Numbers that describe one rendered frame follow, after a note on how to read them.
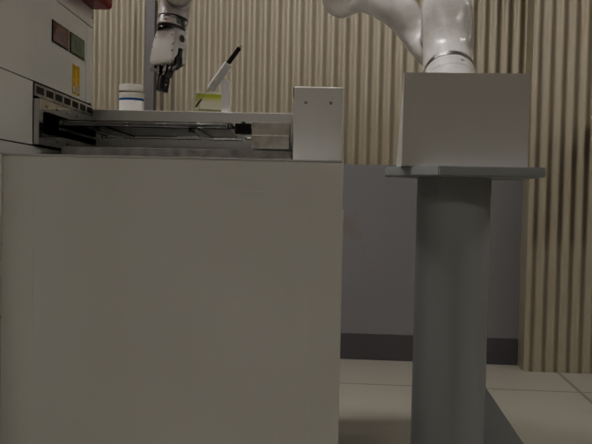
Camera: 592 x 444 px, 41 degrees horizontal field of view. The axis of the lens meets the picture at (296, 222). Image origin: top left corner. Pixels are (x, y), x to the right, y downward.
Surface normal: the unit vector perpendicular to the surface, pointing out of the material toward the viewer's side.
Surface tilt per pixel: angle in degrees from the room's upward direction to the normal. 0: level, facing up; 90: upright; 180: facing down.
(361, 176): 90
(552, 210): 90
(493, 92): 90
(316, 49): 90
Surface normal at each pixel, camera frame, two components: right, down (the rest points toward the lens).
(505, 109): -0.07, 0.04
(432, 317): -0.62, 0.01
